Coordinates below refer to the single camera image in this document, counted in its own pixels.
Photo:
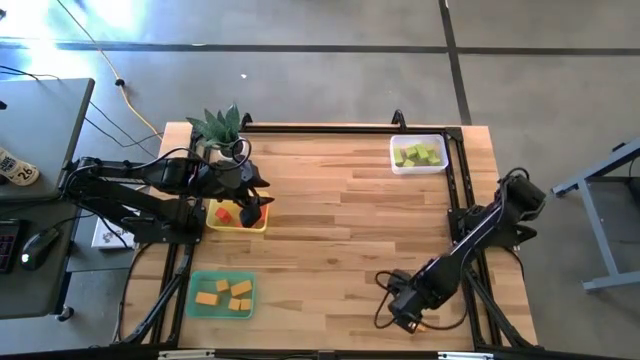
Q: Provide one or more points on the yellow plastic bin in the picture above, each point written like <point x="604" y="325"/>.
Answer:
<point x="214" y="226"/>

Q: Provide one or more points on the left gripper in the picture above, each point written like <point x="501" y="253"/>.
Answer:
<point x="230" y="180"/>

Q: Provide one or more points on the grey desk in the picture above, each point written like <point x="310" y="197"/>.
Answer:
<point x="45" y="125"/>

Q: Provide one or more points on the dark desk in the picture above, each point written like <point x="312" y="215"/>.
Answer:
<point x="30" y="290"/>

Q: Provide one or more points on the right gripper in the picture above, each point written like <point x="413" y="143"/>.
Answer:
<point x="415" y="297"/>

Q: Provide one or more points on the black aluminium table frame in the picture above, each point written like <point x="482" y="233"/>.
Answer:
<point x="350" y="129"/>

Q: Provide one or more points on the clear plastic bin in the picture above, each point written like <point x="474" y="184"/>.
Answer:
<point x="419" y="171"/>

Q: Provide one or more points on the red wooden cube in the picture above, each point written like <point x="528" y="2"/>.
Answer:
<point x="223" y="215"/>

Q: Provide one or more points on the grey metal table frame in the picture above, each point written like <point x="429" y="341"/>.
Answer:
<point x="600" y="235"/>

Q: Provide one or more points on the silver metal bracket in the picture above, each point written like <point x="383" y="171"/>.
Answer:
<point x="185" y="355"/>
<point x="465" y="356"/>

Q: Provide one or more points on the black computer mouse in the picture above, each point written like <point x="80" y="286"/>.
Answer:
<point x="37" y="247"/>

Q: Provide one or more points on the green rectangular wooden block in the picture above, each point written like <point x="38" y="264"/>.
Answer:
<point x="423" y="152"/>

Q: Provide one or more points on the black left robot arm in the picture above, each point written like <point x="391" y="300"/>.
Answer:
<point x="150" y="172"/>

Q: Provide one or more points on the black keyboard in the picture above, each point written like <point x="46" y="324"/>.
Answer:
<point x="7" y="247"/>

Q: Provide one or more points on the white printed booklet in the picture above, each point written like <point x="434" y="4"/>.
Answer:
<point x="107" y="237"/>

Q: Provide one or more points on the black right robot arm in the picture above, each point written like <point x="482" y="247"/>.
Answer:
<point x="470" y="245"/>

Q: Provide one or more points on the black table clamp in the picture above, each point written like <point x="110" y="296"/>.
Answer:
<point x="246" y="120"/>
<point x="398" y="120"/>

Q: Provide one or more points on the potted green plant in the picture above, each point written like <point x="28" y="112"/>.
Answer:
<point x="220" y="127"/>

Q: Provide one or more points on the green plastic bin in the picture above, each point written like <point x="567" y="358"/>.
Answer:
<point x="195" y="312"/>

